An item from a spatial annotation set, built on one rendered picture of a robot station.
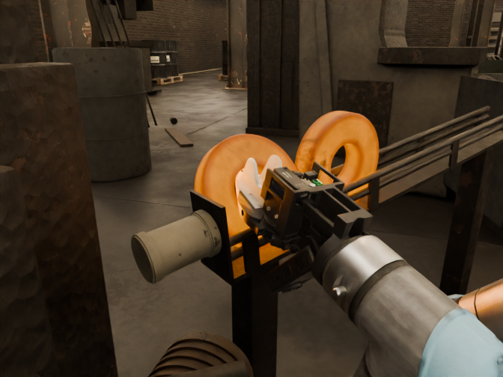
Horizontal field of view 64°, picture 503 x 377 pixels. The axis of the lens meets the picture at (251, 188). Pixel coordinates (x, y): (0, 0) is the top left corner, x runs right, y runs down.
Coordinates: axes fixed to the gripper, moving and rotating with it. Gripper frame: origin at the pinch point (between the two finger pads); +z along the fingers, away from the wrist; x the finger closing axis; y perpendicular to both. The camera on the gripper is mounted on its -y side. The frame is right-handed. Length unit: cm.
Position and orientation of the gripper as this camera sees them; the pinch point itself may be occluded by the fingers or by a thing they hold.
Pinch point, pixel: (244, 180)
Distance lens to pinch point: 55.3
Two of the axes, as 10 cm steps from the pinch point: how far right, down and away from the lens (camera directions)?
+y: 1.7, -8.4, -5.1
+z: -5.2, -5.1, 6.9
